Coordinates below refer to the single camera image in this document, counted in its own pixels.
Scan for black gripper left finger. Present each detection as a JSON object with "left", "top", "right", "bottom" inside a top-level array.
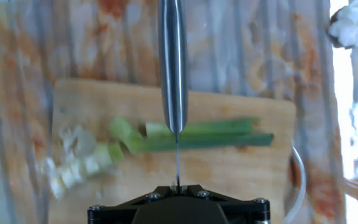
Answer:
[{"left": 87, "top": 185, "right": 172, "bottom": 224}]

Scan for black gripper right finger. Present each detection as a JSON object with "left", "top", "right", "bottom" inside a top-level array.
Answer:
[{"left": 186, "top": 184, "right": 272, "bottom": 224}]

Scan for steel cleaver knife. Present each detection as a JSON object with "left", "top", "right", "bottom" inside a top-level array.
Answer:
[{"left": 157, "top": 0, "right": 189, "bottom": 194}]

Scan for wooden cutting board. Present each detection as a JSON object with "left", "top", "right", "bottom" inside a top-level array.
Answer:
[{"left": 48, "top": 78, "right": 307, "bottom": 224}]

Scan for chopped scallion pieces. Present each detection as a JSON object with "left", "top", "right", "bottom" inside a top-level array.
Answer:
[{"left": 44, "top": 116, "right": 145, "bottom": 200}]

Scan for long green scallion leaf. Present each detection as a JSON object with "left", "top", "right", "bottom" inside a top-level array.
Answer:
[{"left": 129, "top": 133, "right": 275, "bottom": 154}]

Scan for marble pattern plastic mat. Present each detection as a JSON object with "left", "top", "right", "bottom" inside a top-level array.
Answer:
[{"left": 0, "top": 0, "right": 358, "bottom": 224}]

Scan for crumpled white tissue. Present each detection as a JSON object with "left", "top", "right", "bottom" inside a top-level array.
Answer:
[{"left": 327, "top": 0, "right": 358, "bottom": 49}]

